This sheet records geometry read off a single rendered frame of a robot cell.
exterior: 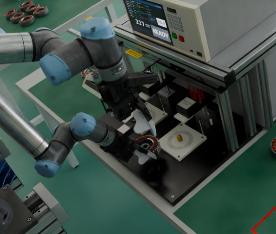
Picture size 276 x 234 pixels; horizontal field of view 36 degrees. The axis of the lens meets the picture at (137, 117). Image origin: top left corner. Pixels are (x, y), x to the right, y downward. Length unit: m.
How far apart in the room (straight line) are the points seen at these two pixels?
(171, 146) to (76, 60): 0.77
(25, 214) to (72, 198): 1.46
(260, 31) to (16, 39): 0.86
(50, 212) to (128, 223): 1.17
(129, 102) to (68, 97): 1.14
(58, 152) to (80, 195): 1.39
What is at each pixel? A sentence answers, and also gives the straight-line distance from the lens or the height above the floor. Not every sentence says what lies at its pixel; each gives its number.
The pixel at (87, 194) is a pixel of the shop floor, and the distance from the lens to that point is 2.74.
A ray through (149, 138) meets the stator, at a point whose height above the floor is 0.85.
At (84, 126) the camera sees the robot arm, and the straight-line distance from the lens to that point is 1.36.
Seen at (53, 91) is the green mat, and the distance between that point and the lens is 2.33.
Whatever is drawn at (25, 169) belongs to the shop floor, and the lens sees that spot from 3.17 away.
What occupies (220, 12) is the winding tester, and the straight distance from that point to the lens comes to 1.44.
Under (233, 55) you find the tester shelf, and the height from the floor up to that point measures 1.11.
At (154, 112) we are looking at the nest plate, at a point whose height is 0.78.
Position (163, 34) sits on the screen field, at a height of 1.17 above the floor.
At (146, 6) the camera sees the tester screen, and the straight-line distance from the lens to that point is 1.57.
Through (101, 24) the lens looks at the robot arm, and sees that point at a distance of 1.00.
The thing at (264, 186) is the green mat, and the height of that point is 0.75.
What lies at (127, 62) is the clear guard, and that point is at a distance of 1.68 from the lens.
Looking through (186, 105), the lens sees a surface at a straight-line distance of 1.60.
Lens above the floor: 1.92
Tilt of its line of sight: 38 degrees down
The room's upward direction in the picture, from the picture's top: 21 degrees counter-clockwise
